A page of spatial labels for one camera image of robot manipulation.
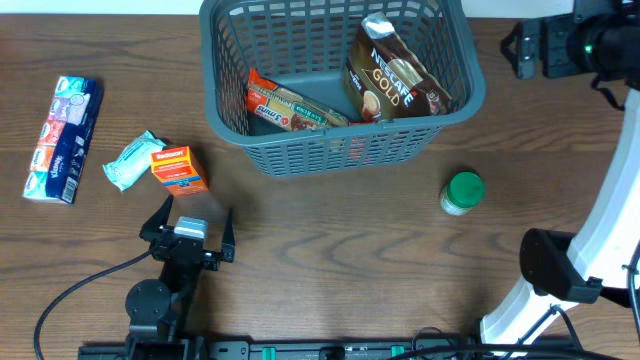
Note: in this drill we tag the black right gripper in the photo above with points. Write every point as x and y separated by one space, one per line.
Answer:
528 47

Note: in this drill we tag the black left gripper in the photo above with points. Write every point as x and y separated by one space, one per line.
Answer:
211 261

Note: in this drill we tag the orange spaghetti pasta packet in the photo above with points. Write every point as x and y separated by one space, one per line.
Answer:
288 110

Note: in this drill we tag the green lid glass jar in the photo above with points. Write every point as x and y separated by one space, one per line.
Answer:
463 192

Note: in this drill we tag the brown Nescafe Gold coffee bag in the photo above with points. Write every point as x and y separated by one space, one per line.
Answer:
384 79

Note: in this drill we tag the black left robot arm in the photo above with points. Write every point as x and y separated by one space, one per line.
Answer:
158 308

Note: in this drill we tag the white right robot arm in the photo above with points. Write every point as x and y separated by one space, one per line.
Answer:
560 270

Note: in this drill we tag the orange Redoxon box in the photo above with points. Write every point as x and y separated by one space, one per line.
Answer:
179 171

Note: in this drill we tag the light blue tissue packet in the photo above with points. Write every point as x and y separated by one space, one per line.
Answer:
134 160

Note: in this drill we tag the Kleenex tissue multipack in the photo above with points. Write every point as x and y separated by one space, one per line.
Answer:
63 144

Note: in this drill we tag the grey plastic basket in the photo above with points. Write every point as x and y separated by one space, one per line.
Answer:
303 45

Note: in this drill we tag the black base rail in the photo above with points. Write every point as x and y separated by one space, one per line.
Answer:
243 350

